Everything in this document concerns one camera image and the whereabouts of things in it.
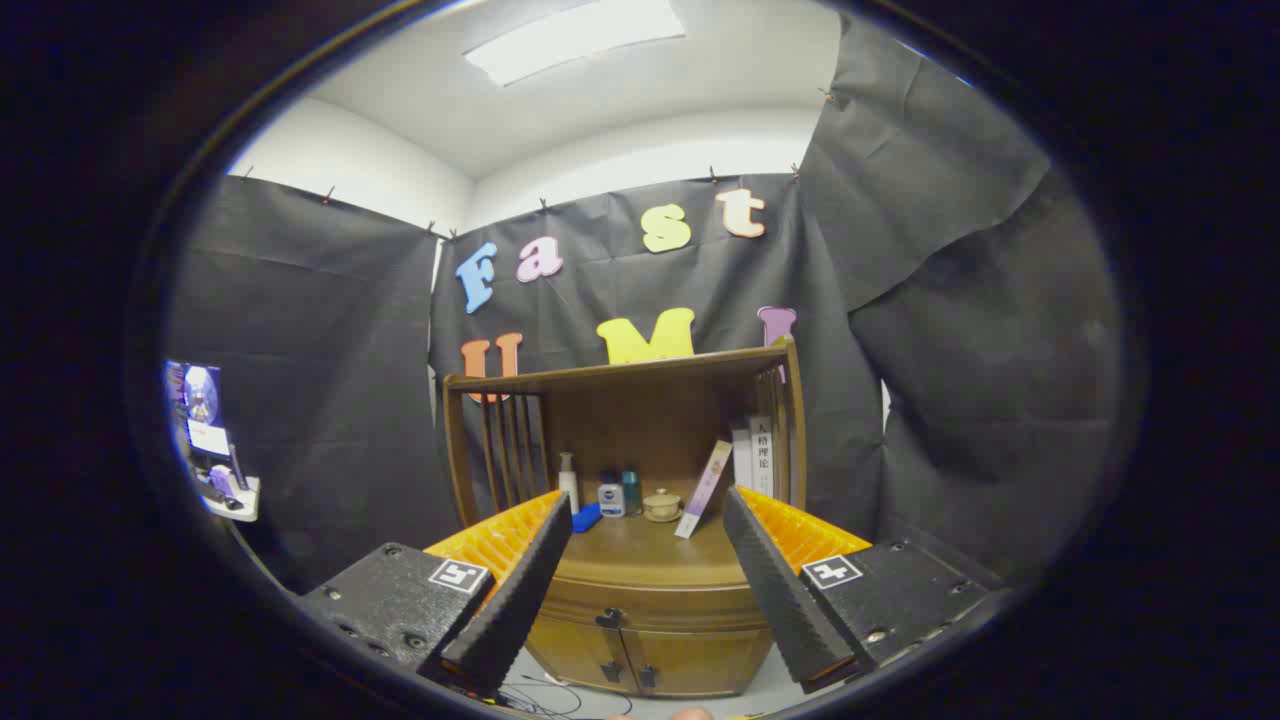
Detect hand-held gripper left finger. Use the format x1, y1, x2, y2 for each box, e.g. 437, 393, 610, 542
296, 488, 574, 698

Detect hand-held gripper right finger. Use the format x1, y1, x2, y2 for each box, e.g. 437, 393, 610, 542
722, 485, 1001, 694

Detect wooden drawer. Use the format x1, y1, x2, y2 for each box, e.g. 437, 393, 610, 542
540, 572, 773, 635

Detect wooden countertop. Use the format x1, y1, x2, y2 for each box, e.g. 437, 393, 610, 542
565, 505, 749, 593

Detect wooden cabinet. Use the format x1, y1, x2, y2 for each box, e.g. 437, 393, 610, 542
442, 336, 809, 698

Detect purple leaning book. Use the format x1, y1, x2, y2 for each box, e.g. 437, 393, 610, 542
675, 440, 734, 540

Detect white book with black characters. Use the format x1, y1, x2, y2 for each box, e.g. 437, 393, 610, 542
750, 416, 777, 498

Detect computer monitor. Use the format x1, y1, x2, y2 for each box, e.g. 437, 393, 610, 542
165, 360, 233, 461

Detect black floor cables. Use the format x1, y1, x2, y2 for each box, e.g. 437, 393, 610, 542
498, 673, 637, 719

